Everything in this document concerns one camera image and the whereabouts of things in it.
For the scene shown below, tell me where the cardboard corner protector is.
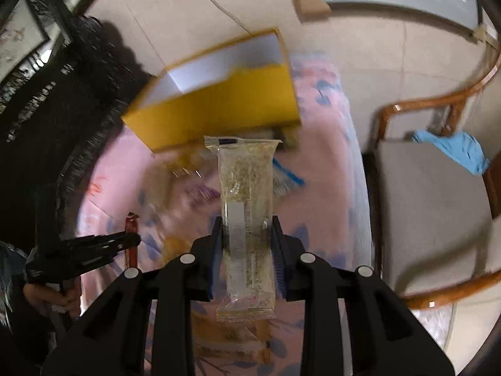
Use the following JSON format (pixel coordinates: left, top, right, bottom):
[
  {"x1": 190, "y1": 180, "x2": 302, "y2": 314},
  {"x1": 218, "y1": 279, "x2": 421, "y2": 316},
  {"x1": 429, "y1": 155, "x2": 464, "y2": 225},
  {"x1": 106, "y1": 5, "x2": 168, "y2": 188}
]
[{"x1": 292, "y1": 0, "x2": 332, "y2": 23}]

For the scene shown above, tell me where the yellow white cardboard box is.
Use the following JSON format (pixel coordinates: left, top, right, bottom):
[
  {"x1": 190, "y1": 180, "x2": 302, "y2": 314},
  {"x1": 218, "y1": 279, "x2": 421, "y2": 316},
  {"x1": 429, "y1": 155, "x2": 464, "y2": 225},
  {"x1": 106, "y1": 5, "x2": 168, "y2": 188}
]
[{"x1": 122, "y1": 29, "x2": 301, "y2": 152}]

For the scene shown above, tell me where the clear oat bar packet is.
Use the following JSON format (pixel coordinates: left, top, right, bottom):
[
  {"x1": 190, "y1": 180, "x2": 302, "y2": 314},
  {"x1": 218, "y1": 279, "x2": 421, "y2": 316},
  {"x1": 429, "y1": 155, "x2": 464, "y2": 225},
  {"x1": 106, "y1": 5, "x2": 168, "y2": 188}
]
[{"x1": 205, "y1": 137, "x2": 280, "y2": 322}]

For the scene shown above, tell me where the blue cloth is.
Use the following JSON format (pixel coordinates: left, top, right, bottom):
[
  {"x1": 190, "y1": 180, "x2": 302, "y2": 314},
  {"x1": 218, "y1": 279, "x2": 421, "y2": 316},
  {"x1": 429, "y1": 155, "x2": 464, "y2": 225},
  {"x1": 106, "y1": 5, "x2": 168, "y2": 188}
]
[{"x1": 411, "y1": 130, "x2": 490, "y2": 176}]

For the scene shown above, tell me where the red snack stick packet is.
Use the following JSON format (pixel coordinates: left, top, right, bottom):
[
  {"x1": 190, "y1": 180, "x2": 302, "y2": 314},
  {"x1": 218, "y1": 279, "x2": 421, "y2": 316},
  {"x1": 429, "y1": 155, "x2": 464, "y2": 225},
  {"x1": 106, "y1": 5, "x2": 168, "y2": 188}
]
[{"x1": 125, "y1": 212, "x2": 141, "y2": 268}]

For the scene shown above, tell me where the blue cookie packet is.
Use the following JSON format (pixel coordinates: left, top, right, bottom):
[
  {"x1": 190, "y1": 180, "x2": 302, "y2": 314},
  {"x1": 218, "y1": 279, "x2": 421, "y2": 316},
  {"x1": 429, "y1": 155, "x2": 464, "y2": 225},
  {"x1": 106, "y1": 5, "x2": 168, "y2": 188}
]
[{"x1": 273, "y1": 158, "x2": 305, "y2": 197}]

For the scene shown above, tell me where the framed picture at left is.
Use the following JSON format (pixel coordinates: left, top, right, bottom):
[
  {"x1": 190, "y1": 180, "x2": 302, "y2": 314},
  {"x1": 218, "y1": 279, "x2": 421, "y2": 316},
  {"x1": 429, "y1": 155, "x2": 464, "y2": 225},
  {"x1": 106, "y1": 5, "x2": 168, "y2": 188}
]
[{"x1": 0, "y1": 0, "x2": 52, "y2": 81}]

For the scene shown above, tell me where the person left hand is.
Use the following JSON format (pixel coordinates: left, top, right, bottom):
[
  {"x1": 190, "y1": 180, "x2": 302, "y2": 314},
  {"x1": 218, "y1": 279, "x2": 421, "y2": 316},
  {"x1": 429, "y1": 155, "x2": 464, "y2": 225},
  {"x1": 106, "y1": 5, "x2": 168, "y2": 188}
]
[{"x1": 23, "y1": 278, "x2": 81, "y2": 318}]

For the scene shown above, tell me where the wooden armchair grey cushion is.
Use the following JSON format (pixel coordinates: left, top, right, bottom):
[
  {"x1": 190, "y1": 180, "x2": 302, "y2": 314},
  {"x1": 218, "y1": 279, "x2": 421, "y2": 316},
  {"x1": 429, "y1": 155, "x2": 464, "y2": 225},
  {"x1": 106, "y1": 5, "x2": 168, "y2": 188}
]
[{"x1": 370, "y1": 58, "x2": 500, "y2": 310}]

